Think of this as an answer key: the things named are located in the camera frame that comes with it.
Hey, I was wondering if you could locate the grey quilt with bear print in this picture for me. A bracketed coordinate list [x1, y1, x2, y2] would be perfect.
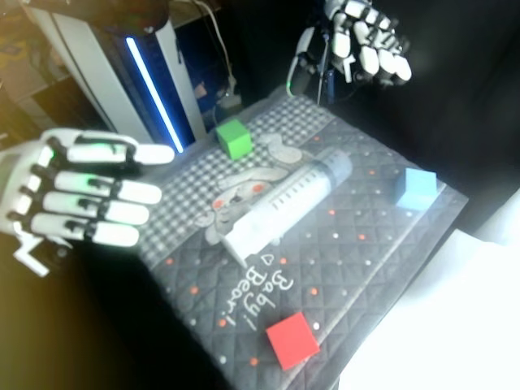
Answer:
[133, 84, 468, 390]

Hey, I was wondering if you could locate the blue cube block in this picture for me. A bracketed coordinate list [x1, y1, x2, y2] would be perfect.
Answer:
[394, 167, 439, 211]

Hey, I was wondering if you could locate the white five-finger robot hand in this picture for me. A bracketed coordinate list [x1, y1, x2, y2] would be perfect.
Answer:
[324, 0, 414, 89]
[0, 128, 176, 278]

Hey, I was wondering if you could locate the white cable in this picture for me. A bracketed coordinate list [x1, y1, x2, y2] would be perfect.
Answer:
[194, 0, 241, 97]

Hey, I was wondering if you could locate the white tower with blue light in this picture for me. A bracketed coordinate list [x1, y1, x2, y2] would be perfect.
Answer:
[24, 0, 208, 154]

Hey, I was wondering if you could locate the white power adapter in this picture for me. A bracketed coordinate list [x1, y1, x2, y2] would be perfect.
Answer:
[214, 91, 245, 111]

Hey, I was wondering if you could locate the green cube block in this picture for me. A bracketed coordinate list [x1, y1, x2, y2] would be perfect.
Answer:
[214, 119, 254, 160]

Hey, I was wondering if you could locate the large clear plastic syringe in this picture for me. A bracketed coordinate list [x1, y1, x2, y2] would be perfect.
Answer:
[221, 146, 353, 268]

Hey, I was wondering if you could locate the red cube block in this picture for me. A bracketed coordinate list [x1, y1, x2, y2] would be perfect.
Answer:
[266, 311, 321, 371]

